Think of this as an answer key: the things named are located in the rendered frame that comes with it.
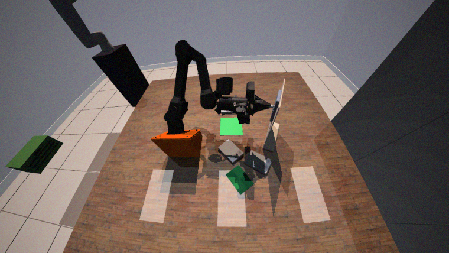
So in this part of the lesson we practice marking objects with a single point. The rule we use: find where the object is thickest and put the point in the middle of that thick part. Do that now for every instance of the green square mat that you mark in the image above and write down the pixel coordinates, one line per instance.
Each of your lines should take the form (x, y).
(230, 126)

